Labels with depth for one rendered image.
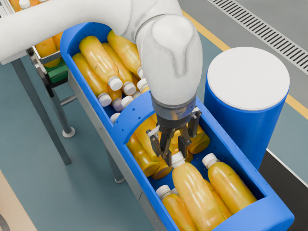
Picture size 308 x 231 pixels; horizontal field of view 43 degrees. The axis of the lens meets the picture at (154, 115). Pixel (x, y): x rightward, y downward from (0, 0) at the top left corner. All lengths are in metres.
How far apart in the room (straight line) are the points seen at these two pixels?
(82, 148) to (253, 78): 1.37
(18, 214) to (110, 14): 0.70
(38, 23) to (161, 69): 0.21
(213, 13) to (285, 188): 1.54
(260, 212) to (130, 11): 0.52
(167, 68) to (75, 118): 1.97
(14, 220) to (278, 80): 0.94
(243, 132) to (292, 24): 1.85
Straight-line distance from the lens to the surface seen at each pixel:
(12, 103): 2.80
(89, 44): 1.33
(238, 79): 1.37
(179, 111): 0.75
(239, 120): 1.35
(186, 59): 0.64
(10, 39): 0.63
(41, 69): 1.66
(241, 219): 0.91
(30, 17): 0.66
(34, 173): 2.46
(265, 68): 1.42
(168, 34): 0.63
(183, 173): 0.97
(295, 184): 2.21
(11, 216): 1.24
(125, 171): 1.36
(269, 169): 2.21
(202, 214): 0.97
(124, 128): 1.08
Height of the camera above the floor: 2.09
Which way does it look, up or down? 56 degrees down
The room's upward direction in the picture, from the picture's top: 5 degrees counter-clockwise
